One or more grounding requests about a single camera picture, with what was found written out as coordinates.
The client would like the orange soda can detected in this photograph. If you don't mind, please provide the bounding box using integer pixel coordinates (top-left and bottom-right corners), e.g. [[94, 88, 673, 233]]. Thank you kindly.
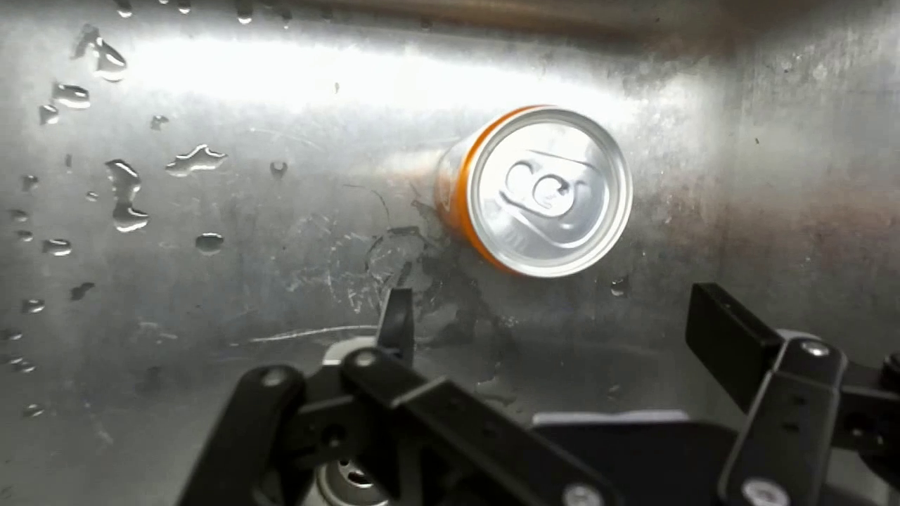
[[434, 101, 637, 284]]

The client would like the metal sink drain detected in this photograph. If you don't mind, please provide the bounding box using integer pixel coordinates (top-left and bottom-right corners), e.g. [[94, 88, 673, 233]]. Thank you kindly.
[[312, 457, 393, 506]]

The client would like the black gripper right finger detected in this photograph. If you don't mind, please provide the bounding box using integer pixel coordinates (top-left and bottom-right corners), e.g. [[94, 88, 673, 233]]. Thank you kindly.
[[684, 279, 900, 506]]

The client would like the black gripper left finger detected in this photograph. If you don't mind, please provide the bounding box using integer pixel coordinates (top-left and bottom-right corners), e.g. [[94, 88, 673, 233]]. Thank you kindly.
[[178, 284, 625, 506]]

